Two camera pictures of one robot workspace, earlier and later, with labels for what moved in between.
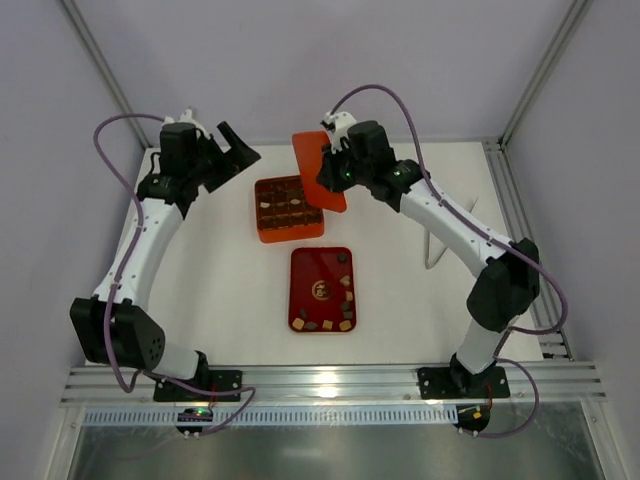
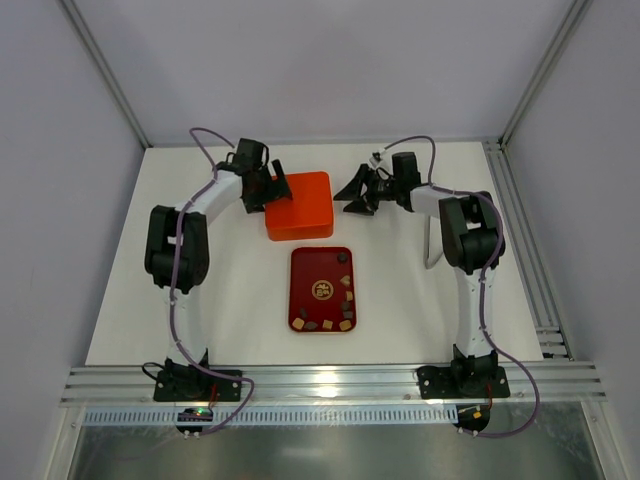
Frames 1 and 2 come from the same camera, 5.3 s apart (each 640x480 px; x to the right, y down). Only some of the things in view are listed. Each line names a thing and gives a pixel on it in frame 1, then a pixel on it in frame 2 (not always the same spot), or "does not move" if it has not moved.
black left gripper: x=215 y=163 -> x=267 y=187
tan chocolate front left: x=298 y=323 does not move
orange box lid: x=308 y=147 -> x=309 y=214
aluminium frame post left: x=73 y=12 does not move
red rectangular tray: x=322 y=290 does not move
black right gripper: x=331 y=176 -> x=370 y=188
